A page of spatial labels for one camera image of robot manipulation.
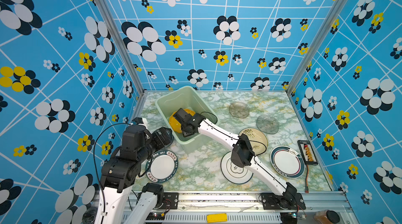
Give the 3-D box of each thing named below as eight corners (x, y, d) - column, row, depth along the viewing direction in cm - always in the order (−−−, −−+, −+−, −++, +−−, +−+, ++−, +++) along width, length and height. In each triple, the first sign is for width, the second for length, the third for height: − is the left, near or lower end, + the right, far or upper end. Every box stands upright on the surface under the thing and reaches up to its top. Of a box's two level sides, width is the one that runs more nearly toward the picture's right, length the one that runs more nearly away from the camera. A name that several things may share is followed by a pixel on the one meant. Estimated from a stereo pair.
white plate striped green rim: (275, 178, 82) (276, 177, 80) (267, 147, 93) (268, 146, 91) (309, 178, 82) (311, 177, 80) (296, 147, 93) (298, 146, 91)
